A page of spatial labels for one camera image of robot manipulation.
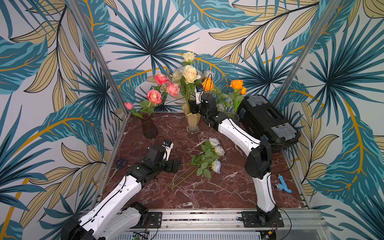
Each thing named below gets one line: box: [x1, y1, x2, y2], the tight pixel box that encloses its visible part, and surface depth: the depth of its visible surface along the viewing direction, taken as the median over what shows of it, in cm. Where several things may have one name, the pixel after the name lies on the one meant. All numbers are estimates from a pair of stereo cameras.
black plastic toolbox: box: [236, 94, 301, 150], surface depth 97 cm
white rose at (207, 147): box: [192, 137, 221, 164], surface depth 97 cm
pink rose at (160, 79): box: [153, 72, 170, 91], surface depth 75 cm
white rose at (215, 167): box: [172, 159, 222, 190], surface depth 90 cm
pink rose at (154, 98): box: [139, 89, 162, 118], surface depth 77 cm
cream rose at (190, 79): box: [180, 65, 202, 106], surface depth 70 cm
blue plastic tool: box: [274, 175, 293, 194], surface depth 85 cm
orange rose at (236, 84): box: [228, 79, 244, 116], surface depth 89 cm
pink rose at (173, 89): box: [166, 83, 180, 97], surface depth 75 cm
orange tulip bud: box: [235, 86, 247, 115], surface depth 90 cm
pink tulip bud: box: [124, 102, 144, 119], surface depth 84 cm
